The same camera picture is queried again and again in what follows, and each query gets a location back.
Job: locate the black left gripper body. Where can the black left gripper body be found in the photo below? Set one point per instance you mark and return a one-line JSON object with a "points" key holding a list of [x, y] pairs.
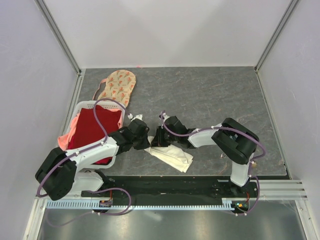
{"points": [[141, 143]]}

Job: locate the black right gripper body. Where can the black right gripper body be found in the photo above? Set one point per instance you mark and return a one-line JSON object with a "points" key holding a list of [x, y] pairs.
{"points": [[164, 137]]}

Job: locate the white cloth napkin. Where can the white cloth napkin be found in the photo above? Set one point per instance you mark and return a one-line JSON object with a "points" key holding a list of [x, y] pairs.
{"points": [[173, 156]]}

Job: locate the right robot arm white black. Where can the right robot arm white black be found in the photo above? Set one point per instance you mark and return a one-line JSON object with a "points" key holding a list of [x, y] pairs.
{"points": [[235, 140]]}

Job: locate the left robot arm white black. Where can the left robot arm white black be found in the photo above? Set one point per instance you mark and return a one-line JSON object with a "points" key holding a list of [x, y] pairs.
{"points": [[60, 172]]}

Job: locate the white plastic basket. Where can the white plastic basket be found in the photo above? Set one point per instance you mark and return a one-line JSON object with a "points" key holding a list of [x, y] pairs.
{"points": [[90, 105]]}

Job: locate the red cloth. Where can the red cloth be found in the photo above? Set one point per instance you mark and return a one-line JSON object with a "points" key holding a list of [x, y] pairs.
{"points": [[86, 130]]}

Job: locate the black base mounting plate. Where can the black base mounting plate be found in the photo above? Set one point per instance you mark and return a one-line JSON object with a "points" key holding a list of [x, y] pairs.
{"points": [[217, 187]]}

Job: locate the floral beige eye mask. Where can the floral beige eye mask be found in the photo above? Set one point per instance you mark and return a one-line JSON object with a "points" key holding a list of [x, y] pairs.
{"points": [[117, 86]]}

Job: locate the pink cloth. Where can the pink cloth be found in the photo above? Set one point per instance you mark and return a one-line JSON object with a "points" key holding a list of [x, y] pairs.
{"points": [[64, 140]]}

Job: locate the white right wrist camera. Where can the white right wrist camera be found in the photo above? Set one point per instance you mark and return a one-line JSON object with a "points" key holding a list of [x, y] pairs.
{"points": [[163, 115]]}

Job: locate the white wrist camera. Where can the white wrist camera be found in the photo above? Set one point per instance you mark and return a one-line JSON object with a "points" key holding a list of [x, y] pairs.
{"points": [[163, 115], [132, 117]]}

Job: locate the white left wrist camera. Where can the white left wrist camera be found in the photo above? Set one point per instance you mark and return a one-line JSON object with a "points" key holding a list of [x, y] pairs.
{"points": [[132, 117]]}

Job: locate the white slotted cable duct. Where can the white slotted cable duct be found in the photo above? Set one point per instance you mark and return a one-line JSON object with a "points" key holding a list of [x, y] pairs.
{"points": [[94, 204]]}

